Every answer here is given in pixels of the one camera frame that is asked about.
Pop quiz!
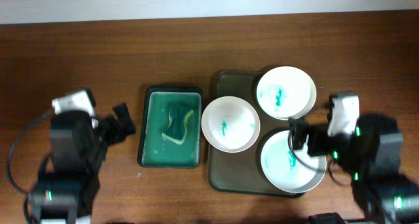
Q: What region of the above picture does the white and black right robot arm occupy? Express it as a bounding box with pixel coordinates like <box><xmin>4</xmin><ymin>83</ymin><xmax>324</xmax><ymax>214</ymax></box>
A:
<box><xmin>289</xmin><ymin>113</ymin><xmax>418</xmax><ymax>223</ymax></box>

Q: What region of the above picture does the green and yellow sponge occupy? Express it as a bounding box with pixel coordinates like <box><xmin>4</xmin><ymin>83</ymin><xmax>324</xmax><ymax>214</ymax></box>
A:
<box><xmin>162</xmin><ymin>103</ymin><xmax>194</xmax><ymax>145</ymax></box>

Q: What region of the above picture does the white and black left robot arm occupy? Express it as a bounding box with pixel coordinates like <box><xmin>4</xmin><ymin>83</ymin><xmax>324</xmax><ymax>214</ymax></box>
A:
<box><xmin>24</xmin><ymin>103</ymin><xmax>136</xmax><ymax>224</ymax></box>

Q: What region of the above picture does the dark green water tray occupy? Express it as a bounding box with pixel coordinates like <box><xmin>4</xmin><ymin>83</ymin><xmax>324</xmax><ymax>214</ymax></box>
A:
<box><xmin>137</xmin><ymin>86</ymin><xmax>203</xmax><ymax>169</ymax></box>

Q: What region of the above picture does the white bowl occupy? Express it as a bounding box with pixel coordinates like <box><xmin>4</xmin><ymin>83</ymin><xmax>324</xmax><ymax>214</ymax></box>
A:
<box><xmin>201</xmin><ymin>96</ymin><xmax>261</xmax><ymax>153</ymax></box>
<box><xmin>256</xmin><ymin>66</ymin><xmax>317</xmax><ymax>121</ymax></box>

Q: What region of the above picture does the large dark serving tray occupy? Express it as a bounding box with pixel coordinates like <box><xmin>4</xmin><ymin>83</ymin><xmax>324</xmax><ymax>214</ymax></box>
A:
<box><xmin>207</xmin><ymin>70</ymin><xmax>303</xmax><ymax>198</ymax></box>

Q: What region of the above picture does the white plate lower right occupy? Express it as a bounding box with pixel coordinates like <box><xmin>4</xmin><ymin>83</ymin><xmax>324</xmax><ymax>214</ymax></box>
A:
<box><xmin>261</xmin><ymin>130</ymin><xmax>327</xmax><ymax>193</ymax></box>

